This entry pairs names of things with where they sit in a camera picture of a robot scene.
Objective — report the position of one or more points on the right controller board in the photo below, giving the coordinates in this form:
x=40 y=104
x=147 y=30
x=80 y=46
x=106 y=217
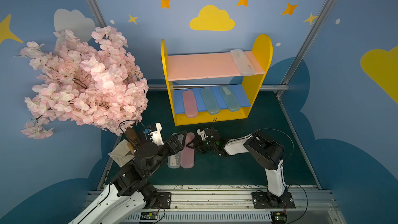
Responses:
x=278 y=217

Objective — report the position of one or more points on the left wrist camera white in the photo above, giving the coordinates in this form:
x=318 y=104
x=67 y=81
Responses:
x=153 y=134

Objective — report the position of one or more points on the pink pencil case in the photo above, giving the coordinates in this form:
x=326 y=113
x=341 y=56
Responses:
x=190 y=104
x=187 y=154

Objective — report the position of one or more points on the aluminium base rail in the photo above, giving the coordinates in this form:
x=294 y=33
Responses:
x=233 y=205

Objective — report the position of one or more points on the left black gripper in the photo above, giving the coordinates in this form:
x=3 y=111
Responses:
x=175 y=141

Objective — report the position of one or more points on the left controller board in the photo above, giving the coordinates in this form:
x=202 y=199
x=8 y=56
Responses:
x=148 y=217

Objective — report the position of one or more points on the controller board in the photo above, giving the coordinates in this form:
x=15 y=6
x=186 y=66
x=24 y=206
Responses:
x=148 y=217
x=278 y=217

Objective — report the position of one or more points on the pink pencil case top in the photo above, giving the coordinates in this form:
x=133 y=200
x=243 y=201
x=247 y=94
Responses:
x=187 y=154

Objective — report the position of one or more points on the green pencil case right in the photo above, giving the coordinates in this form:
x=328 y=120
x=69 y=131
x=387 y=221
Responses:
x=230 y=98

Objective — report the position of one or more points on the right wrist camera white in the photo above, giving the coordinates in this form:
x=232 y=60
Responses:
x=202 y=134

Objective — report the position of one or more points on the yellow wooden shelf unit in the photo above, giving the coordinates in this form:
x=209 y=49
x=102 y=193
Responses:
x=210 y=66

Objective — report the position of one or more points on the pink cherry blossom tree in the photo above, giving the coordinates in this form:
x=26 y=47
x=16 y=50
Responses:
x=103 y=87

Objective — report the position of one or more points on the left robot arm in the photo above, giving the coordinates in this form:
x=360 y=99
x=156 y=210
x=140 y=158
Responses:
x=130 y=191

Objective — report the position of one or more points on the white pencil case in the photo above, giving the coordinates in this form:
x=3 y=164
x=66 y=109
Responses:
x=174 y=161
x=242 y=63

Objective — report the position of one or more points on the green pencil case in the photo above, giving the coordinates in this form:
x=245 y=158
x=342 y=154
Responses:
x=230 y=98
x=210 y=101

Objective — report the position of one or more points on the pink pencil case bottom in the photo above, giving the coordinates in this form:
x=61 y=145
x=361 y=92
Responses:
x=190 y=104

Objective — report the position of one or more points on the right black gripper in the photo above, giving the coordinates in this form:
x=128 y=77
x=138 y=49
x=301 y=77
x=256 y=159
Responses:
x=203 y=143

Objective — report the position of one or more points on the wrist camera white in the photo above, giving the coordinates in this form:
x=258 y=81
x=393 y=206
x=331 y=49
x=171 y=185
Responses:
x=153 y=134
x=202 y=134

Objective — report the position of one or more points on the right aluminium frame post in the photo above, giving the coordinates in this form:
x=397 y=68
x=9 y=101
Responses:
x=314 y=30

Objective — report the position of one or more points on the green pencil case middle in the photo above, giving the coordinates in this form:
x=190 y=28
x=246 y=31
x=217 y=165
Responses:
x=210 y=101

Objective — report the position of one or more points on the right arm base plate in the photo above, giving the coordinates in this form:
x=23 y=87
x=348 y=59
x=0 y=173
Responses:
x=264 y=200

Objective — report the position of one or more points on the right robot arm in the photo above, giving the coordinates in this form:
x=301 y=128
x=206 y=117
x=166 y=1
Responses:
x=265 y=150

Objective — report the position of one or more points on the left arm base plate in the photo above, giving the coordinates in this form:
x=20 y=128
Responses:
x=161 y=200

